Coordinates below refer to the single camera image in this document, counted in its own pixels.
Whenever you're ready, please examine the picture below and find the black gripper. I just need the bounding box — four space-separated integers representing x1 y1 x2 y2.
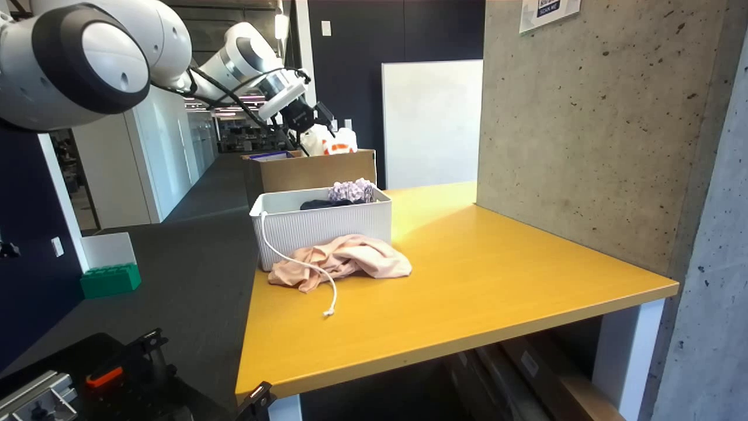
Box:
276 91 322 137

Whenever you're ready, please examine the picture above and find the grey plastic laundry basket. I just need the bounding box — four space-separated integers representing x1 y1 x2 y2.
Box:
248 185 394 274

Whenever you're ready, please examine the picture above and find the white plastic bottle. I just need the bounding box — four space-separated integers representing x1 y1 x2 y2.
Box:
298 122 336 158
334 116 359 153

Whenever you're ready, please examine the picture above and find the brown cardboard box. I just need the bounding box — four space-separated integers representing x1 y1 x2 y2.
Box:
240 146 378 197

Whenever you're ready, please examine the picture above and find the floral patterned cloth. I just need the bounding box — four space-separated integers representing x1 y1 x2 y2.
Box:
325 175 381 205

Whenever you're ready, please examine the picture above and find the white board panel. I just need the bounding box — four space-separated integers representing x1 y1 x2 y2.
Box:
378 59 485 192

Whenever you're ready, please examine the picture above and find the pink cloth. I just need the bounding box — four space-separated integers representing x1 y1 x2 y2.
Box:
265 230 415 295

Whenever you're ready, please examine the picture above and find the white block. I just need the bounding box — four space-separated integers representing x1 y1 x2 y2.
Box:
78 229 140 274

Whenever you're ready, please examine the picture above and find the yellow wooden table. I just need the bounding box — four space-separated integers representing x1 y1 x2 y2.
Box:
232 180 683 421

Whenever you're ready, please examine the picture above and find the green box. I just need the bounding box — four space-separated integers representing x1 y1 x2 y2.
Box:
78 262 145 301

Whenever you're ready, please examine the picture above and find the black table clamp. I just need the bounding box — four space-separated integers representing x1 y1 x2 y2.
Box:
234 379 276 418

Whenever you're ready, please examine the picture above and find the black perforated breadboard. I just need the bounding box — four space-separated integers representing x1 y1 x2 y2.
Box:
0 329 235 421

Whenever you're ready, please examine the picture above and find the orange black bar clamp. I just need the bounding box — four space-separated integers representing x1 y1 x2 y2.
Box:
78 328 172 395

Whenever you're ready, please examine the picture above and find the brown board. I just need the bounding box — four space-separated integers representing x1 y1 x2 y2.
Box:
498 332 625 421
445 349 539 421

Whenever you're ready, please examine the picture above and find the aluminium extrusion profile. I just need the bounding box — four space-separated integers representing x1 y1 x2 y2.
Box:
0 367 78 421

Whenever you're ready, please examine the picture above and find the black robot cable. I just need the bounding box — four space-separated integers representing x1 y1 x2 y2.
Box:
185 62 313 158

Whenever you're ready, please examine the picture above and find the white cord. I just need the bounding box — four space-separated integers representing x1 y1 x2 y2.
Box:
257 207 340 321

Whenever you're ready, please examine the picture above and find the white printed wall poster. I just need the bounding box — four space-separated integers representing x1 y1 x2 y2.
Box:
517 0 585 37

